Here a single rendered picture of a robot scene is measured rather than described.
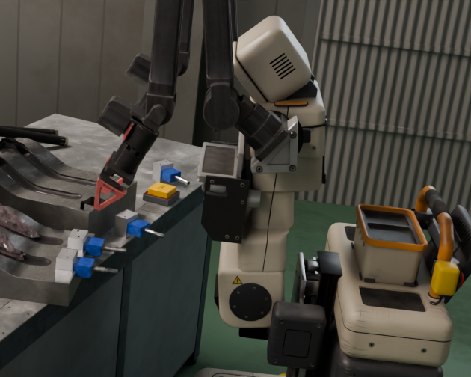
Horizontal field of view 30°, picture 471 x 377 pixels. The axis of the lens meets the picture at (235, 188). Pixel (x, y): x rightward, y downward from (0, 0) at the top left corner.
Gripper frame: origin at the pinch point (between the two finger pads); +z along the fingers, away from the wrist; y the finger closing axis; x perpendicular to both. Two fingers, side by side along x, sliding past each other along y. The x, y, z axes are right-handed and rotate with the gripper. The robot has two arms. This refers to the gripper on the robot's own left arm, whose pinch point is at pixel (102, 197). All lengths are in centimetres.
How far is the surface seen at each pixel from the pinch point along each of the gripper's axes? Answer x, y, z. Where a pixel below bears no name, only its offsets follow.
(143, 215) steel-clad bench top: 14.4, -38.1, 14.7
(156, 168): 13, -65, 11
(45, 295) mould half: 0.3, 14.4, 19.5
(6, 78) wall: -60, -273, 88
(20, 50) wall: -60, -273, 71
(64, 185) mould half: -7.8, -32.5, 16.5
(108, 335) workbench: 23, -25, 44
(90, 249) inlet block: 4.4, -2.4, 13.4
